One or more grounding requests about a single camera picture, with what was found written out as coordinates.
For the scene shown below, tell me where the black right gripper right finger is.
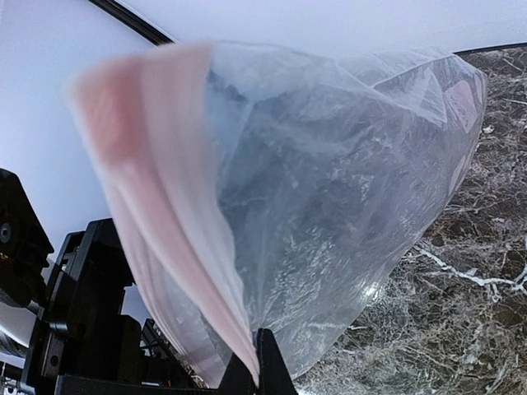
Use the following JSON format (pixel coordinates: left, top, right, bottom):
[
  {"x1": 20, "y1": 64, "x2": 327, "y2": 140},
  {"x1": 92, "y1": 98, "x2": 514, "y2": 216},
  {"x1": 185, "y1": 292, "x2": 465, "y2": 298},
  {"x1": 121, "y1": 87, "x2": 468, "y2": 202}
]
[{"x1": 256, "y1": 328, "x2": 297, "y2": 395}]

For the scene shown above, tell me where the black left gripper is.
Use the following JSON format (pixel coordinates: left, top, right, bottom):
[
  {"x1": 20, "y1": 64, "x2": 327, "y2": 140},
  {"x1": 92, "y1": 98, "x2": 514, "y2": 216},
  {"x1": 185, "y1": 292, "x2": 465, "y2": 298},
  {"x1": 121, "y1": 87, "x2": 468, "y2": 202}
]
[{"x1": 21, "y1": 219, "x2": 206, "y2": 394}]

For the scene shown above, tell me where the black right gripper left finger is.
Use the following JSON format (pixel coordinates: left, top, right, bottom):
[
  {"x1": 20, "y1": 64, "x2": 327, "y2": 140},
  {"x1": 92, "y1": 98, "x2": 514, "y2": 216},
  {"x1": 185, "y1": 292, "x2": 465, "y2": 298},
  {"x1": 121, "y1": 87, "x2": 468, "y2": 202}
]
[{"x1": 217, "y1": 354, "x2": 256, "y2": 395}]

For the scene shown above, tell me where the clear zip top bag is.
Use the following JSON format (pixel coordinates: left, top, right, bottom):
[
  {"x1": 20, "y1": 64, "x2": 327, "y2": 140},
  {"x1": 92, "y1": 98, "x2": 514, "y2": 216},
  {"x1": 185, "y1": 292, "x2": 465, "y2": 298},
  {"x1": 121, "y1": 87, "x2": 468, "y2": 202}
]
[{"x1": 67, "y1": 42, "x2": 487, "y2": 387}]

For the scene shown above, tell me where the black frame post left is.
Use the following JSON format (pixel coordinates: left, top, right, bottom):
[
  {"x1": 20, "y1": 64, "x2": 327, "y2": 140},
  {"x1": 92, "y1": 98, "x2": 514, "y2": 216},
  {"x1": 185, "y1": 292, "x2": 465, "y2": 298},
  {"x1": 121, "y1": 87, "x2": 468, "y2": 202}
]
[{"x1": 89, "y1": 0, "x2": 175, "y2": 46}]

